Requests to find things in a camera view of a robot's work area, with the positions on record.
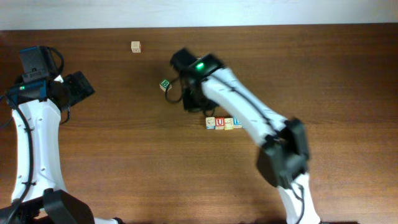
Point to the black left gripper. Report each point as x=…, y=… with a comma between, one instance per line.
x=81, y=87

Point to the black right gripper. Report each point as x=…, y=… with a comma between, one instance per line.
x=189, y=106

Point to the baseball picture wooden block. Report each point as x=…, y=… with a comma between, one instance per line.
x=210, y=122

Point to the red U letter block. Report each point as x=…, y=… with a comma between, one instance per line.
x=219, y=123

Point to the yellow edged wooden block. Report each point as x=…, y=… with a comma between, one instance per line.
x=228, y=123

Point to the blue D letter block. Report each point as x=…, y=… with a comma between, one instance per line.
x=237, y=123

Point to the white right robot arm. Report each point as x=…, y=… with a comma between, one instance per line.
x=283, y=146

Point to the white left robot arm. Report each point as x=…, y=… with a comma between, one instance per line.
x=39, y=194

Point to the green B letter block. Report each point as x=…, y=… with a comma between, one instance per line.
x=165, y=85

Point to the plain wooden block far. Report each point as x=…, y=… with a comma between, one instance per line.
x=136, y=47

